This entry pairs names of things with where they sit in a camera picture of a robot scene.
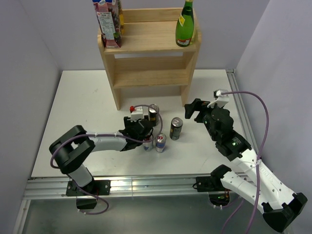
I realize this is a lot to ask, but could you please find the Red Bull can right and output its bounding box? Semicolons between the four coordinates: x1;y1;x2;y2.
155;133;167;153

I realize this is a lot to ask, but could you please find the red bull can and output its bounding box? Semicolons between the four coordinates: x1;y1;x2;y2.
142;136;153;151
155;133;167;153

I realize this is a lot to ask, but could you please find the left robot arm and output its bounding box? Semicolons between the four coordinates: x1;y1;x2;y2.
49;117;153;195

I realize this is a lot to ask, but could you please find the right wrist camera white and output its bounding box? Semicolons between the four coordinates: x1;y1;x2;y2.
207;89;230;108

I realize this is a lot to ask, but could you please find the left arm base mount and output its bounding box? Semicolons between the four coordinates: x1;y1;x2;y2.
65;180;111;215

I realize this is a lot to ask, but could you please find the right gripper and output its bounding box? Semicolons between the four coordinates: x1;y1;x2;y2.
185;97;224;141

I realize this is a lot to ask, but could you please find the green bottle yellow label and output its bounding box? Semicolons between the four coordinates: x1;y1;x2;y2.
175;0;194;47

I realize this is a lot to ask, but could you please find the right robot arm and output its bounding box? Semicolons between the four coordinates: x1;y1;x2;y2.
184;98;308;233

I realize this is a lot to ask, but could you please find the yellow juice carton behind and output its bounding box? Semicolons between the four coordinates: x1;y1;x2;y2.
119;10;124;35

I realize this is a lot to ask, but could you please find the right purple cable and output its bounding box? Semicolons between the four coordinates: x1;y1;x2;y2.
220;90;270;234

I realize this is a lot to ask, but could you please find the red grape juice carton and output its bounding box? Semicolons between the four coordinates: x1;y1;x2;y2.
92;0;122;48

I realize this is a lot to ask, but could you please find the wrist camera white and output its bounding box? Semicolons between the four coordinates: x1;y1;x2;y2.
207;89;230;108
129;106;144;122

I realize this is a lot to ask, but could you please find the wooden two-tier shelf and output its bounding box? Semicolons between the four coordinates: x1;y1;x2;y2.
97;8;202;110

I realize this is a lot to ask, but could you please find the aluminium front rail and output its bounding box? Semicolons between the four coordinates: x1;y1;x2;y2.
23;174;247;199

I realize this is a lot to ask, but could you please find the aluminium side rail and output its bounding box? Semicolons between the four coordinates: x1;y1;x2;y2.
226;69;258;152

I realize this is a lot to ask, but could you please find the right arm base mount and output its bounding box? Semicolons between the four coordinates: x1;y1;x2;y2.
192;176;230;206

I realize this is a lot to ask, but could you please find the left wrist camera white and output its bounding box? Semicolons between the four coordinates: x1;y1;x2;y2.
129;106;144;122

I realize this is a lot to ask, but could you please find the Red Bull can left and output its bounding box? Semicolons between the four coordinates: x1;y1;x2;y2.
142;136;153;151

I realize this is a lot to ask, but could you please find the black can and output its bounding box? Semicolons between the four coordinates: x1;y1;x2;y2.
148;104;159;127
170;117;183;140

